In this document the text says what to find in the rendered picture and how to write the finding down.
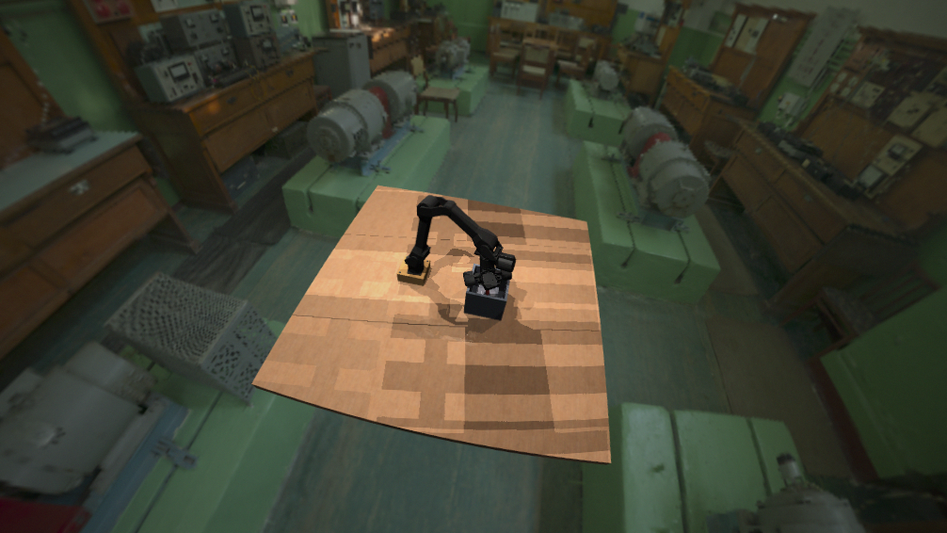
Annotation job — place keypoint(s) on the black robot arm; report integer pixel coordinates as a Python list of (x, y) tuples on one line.
[(485, 241)]

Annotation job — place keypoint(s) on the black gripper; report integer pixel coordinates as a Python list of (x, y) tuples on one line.
[(469, 277)]

